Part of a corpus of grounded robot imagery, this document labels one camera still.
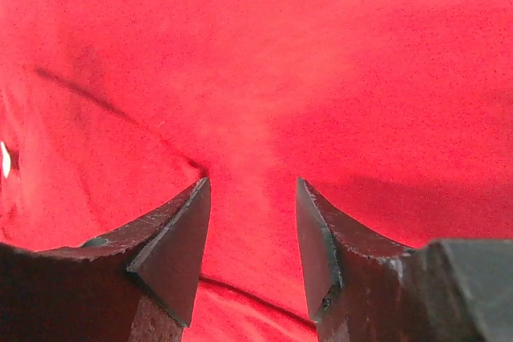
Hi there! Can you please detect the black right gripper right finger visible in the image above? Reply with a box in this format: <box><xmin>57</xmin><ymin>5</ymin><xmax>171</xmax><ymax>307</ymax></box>
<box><xmin>296</xmin><ymin>179</ymin><xmax>512</xmax><ymax>341</ymax></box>

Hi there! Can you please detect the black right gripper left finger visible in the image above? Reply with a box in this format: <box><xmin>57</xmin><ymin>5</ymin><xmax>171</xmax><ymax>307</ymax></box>
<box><xmin>1</xmin><ymin>178</ymin><xmax>211</xmax><ymax>341</ymax></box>

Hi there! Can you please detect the red t shirt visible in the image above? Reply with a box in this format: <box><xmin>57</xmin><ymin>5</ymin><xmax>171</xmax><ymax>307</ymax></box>
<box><xmin>1</xmin><ymin>0</ymin><xmax>512</xmax><ymax>341</ymax></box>

